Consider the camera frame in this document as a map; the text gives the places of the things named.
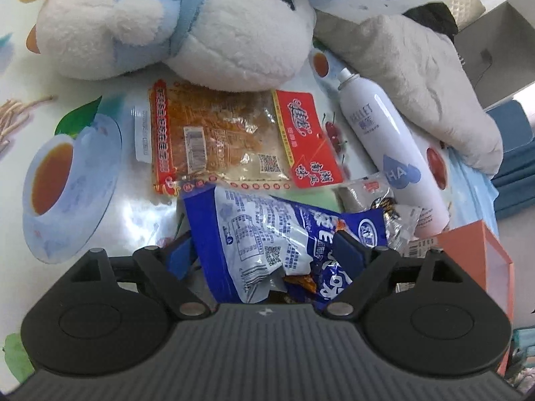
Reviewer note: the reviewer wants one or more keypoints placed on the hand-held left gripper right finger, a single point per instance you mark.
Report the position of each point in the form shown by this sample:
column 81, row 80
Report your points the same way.
column 350, row 255

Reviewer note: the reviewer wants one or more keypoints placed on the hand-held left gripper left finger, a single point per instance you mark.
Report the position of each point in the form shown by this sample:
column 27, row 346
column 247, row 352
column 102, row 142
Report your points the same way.
column 179, row 257

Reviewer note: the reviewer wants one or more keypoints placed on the blue snack packet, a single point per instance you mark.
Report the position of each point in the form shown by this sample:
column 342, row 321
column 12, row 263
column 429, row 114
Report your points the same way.
column 250, row 234

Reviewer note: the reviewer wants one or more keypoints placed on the orange box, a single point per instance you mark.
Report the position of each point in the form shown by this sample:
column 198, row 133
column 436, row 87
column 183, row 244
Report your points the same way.
column 480, row 259

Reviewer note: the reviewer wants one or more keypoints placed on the small silver snack packet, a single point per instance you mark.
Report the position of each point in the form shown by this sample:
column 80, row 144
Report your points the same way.
column 376, row 194

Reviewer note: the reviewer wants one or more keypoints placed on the fruit-print tablecloth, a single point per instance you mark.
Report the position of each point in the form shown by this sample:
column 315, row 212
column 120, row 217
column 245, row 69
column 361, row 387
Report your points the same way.
column 104, row 225

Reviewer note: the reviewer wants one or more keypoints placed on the clear red-label snack packet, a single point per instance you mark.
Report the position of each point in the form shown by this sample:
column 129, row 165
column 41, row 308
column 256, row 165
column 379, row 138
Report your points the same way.
column 217, row 133

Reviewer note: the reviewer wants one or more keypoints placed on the white spray bottle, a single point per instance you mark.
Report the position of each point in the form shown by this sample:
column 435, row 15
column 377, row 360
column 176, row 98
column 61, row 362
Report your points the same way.
column 376, row 125

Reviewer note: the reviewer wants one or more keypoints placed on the blue chair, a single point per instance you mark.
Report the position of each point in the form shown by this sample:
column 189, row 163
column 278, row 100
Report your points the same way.
column 514, row 150

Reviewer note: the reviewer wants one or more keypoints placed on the grey plush cloth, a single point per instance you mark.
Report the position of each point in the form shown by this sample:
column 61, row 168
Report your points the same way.
column 418, row 71

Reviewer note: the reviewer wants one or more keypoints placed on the white and blue plush toy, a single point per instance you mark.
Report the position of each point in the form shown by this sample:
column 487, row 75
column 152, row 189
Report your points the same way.
column 234, row 29

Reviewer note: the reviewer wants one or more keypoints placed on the grey cabinet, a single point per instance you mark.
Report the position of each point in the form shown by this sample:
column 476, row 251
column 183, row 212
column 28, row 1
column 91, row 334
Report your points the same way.
column 497, row 50

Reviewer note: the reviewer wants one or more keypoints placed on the black cloth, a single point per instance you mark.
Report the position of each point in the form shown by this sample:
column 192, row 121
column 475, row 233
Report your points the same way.
column 434, row 16

